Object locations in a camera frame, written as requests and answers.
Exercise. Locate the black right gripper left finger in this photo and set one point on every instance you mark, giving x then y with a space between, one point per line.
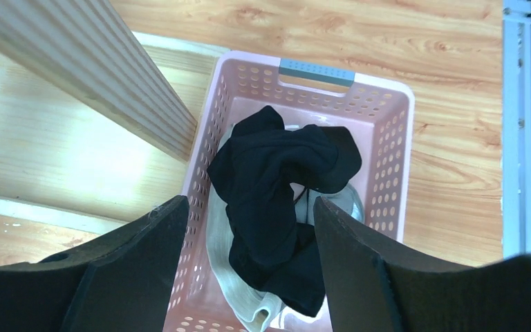
120 281

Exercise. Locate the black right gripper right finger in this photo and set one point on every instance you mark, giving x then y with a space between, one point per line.
375 283

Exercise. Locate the grey underwear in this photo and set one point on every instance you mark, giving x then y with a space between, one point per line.
256 309

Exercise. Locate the black underwear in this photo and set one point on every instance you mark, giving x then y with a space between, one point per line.
253 174

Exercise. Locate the wooden clothes rack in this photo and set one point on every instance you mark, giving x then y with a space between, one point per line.
96 120

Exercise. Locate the pink perforated plastic basket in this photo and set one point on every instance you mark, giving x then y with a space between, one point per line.
377 112

